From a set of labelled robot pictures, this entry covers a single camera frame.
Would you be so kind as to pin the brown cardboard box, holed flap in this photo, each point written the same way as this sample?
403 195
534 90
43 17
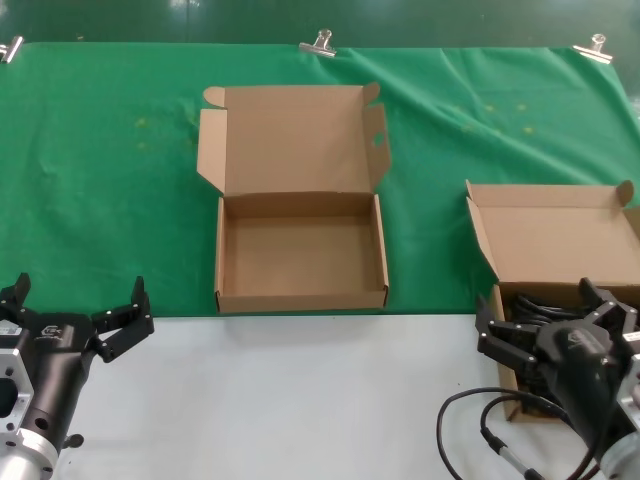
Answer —
300 150

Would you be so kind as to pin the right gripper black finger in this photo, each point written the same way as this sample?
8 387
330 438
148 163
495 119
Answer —
505 345
617 315

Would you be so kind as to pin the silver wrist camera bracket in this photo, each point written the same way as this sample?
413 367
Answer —
12 365
631 380

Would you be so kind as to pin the silver metal binder clip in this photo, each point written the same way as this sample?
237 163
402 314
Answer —
592 51
12 50
317 48

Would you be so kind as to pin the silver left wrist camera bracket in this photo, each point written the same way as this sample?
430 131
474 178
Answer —
12 365

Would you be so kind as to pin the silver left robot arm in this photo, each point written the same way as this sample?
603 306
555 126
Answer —
25 455

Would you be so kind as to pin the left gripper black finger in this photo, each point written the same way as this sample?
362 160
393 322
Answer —
15 300
125 325

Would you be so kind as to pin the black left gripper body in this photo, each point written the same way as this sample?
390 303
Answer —
57 370

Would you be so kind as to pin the green table cloth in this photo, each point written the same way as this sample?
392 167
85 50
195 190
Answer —
100 150

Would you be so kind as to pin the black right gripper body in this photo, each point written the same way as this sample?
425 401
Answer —
580 365

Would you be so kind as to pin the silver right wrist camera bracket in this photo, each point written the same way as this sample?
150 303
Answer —
631 380

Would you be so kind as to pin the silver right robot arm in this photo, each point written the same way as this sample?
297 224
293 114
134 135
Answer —
622 460

